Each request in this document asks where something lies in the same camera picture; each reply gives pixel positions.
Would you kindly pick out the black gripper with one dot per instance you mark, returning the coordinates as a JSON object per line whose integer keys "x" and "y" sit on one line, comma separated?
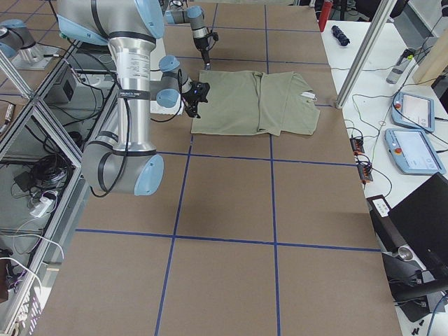
{"x": 202, "y": 45}
{"x": 189, "y": 99}

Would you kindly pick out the olive green long-sleeve shirt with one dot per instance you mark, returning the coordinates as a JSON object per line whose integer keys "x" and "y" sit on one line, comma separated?
{"x": 247, "y": 103}

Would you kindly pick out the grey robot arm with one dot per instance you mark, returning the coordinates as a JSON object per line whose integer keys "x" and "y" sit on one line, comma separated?
{"x": 122, "y": 157}
{"x": 194, "y": 16}

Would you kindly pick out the red bottle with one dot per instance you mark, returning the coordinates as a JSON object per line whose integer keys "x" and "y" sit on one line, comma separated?
{"x": 324, "y": 14}

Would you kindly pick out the dark folded umbrella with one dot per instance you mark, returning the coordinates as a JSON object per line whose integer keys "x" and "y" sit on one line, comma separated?
{"x": 340, "y": 36}

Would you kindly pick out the far orange connector block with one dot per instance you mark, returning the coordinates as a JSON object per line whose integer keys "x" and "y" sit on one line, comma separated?
{"x": 357, "y": 145}

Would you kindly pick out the orange connector block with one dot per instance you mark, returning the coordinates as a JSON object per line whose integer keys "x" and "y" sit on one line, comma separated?
{"x": 357, "y": 145}
{"x": 365, "y": 171}

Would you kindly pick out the white power adapter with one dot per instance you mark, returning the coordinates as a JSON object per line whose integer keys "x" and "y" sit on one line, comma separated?
{"x": 42, "y": 207}

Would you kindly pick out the near orange connector block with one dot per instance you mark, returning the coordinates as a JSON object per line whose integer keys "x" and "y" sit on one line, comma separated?
{"x": 365, "y": 171}

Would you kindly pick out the far blue teach pendant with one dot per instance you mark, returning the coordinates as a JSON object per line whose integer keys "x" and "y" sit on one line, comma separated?
{"x": 410, "y": 110}

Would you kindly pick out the blue teach pendant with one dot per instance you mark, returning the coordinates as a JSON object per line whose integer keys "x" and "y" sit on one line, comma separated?
{"x": 412, "y": 152}
{"x": 410, "y": 110}

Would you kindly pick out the near blue teach pendant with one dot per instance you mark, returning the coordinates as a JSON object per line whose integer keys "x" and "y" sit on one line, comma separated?
{"x": 412, "y": 152}

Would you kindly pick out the black laptop computer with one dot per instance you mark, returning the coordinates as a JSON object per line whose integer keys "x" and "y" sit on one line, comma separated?
{"x": 418, "y": 221}

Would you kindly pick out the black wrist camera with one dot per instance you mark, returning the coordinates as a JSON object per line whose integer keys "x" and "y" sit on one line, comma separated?
{"x": 199, "y": 90}

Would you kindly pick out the aluminium frame rail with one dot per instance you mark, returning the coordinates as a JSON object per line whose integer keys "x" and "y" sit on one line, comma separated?
{"x": 377, "y": 24}

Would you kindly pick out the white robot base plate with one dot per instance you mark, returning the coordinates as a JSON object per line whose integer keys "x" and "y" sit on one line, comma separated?
{"x": 36, "y": 57}

